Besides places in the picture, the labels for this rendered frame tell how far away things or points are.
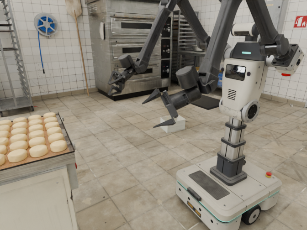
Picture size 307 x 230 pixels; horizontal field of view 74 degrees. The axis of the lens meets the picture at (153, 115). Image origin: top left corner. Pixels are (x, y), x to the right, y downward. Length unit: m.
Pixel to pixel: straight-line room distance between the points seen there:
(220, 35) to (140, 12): 3.61
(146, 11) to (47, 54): 2.14
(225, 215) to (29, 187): 1.09
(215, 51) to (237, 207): 1.03
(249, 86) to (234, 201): 0.74
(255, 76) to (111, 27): 3.11
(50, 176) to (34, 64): 4.07
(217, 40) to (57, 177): 0.74
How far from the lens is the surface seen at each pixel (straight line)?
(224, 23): 0.85
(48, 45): 4.77
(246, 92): 1.34
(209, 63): 0.79
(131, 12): 4.27
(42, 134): 0.85
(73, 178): 0.87
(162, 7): 1.24
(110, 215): 1.73
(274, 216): 1.92
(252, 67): 1.31
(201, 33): 1.40
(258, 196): 1.65
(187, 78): 0.71
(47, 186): 0.81
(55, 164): 0.77
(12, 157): 0.74
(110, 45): 4.05
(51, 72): 4.81
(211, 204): 1.48
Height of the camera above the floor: 1.26
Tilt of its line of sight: 21 degrees down
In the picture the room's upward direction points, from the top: straight up
